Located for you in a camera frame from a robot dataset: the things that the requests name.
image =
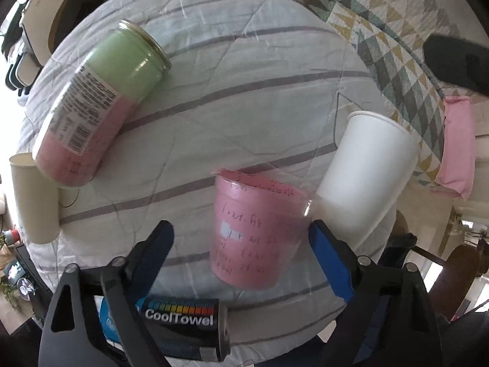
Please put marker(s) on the white massage chair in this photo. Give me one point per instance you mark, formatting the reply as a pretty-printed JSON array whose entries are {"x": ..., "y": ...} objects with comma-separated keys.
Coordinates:
[{"x": 30, "y": 33}]

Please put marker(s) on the black CoolTowel can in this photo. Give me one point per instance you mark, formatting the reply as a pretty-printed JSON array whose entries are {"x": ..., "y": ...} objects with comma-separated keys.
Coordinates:
[{"x": 187, "y": 329}]

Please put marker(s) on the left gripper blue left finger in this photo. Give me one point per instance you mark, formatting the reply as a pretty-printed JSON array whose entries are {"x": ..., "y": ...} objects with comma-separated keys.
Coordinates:
[{"x": 72, "y": 334}]

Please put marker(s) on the green and pink jar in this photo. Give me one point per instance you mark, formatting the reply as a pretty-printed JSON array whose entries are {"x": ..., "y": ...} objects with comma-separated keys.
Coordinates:
[{"x": 106, "y": 88}]

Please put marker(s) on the striped white tablecloth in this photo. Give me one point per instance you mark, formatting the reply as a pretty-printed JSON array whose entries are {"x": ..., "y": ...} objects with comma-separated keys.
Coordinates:
[{"x": 260, "y": 86}]

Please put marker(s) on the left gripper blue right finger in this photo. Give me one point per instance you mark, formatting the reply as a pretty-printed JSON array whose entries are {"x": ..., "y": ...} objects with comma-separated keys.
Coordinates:
[{"x": 388, "y": 319}]

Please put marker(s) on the large white paper cup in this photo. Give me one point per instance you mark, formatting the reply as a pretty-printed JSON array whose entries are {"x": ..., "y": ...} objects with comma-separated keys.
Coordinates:
[{"x": 373, "y": 163}]

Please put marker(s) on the pink cloth on sofa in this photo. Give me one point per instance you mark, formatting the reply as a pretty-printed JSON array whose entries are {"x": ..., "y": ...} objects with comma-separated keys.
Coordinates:
[{"x": 457, "y": 170}]

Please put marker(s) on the small white paper cup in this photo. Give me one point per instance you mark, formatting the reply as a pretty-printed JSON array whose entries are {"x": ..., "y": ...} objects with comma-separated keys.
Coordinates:
[{"x": 37, "y": 200}]

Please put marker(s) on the pink plastic cup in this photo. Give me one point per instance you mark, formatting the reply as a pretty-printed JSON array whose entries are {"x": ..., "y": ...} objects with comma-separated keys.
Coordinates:
[{"x": 259, "y": 225}]

